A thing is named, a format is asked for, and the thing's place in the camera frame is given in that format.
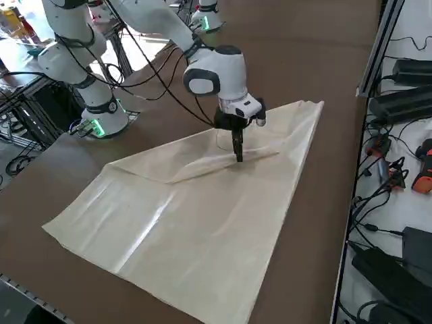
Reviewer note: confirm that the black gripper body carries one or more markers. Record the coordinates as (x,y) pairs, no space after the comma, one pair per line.
(229,122)

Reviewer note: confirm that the cream tablecloth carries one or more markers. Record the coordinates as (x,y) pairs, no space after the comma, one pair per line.
(202,219)

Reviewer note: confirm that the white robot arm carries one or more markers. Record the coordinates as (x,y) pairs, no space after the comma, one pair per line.
(211,17)
(219,77)

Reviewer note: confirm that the aluminium equipment rack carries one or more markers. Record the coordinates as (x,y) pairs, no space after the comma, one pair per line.
(119,54)

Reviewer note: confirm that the red black connector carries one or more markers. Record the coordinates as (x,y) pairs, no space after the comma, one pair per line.
(379,145)

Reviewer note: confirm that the grey metal cylinder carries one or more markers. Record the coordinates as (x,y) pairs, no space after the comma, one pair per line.
(383,172)

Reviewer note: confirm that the orange black hand tool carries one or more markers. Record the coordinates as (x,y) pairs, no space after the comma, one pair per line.
(398,175)

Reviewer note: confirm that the large black power brick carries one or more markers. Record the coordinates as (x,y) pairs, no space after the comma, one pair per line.
(401,103)

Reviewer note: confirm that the orange black power drill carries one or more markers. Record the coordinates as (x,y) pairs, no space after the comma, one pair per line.
(423,182)

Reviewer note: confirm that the white side bench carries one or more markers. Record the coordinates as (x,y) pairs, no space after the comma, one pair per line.
(418,209)

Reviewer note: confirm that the long black power brick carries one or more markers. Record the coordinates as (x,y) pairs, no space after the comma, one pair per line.
(388,280)

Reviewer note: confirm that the flat black box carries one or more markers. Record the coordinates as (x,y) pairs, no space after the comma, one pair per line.
(418,246)

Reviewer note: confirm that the round black device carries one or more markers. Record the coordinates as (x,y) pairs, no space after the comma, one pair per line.
(378,315)

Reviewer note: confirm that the yellow object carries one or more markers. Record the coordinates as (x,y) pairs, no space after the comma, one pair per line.
(8,20)

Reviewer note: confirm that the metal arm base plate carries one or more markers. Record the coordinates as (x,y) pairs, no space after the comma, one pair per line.
(134,116)

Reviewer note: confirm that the aluminium frame post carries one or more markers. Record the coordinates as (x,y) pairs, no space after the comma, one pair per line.
(378,57)

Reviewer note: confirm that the aluminium frame profile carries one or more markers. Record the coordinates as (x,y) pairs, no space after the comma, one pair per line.
(30,297)

